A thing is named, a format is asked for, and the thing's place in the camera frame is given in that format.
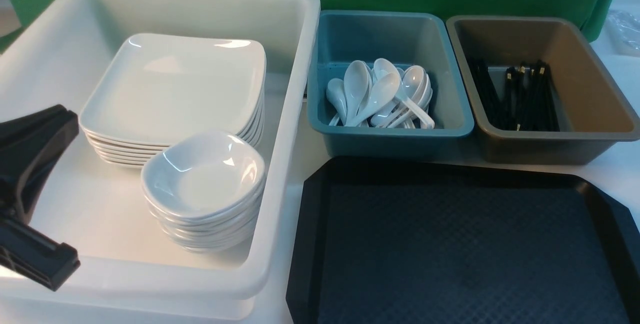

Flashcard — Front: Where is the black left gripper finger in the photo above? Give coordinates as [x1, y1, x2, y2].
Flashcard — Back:
[0, 217, 81, 292]
[0, 104, 79, 224]

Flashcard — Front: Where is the large white plastic tub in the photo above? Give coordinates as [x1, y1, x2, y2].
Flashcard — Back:
[1, 0, 321, 324]

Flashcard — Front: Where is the stack of white square plates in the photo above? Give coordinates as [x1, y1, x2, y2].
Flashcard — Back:
[78, 33, 266, 168]

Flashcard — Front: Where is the stack of white bowls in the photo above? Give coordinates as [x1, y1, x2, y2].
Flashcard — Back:
[141, 131, 268, 253]

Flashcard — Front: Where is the black serving tray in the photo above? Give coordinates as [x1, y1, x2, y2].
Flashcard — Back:
[285, 157, 640, 324]

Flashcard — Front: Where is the white spoons pile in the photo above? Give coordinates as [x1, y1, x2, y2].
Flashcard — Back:
[323, 58, 435, 130]

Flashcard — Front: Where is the teal plastic bin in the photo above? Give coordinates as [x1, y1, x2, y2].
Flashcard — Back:
[306, 10, 475, 162]

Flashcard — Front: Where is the black chopsticks bundle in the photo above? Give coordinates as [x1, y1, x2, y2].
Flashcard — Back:
[466, 56, 560, 132]

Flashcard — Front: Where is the brown plastic bin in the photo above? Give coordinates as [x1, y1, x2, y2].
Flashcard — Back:
[446, 15, 639, 165]

